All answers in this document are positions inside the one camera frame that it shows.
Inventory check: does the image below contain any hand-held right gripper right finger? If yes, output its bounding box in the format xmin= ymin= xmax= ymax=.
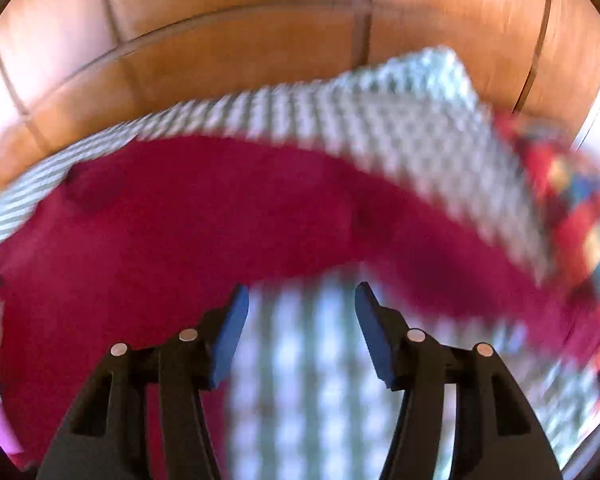
xmin=355 ymin=281 xmax=563 ymax=480

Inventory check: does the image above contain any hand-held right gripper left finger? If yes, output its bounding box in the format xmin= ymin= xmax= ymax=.
xmin=37 ymin=284 xmax=250 ymax=480

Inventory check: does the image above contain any dark red garment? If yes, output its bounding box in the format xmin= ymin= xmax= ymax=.
xmin=0 ymin=135 xmax=600 ymax=480

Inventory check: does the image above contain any green checked bed sheet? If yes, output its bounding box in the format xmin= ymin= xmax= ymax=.
xmin=0 ymin=85 xmax=600 ymax=480

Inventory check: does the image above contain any green checked pillow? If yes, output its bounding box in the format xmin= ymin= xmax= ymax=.
xmin=330 ymin=47 xmax=556 ymax=286

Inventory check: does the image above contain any colourful patchwork cloth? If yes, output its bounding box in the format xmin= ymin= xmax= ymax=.
xmin=495 ymin=110 xmax=600 ymax=411

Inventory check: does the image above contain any wooden panelled wardrobe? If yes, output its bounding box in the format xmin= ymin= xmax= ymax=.
xmin=0 ymin=0 xmax=600 ymax=196

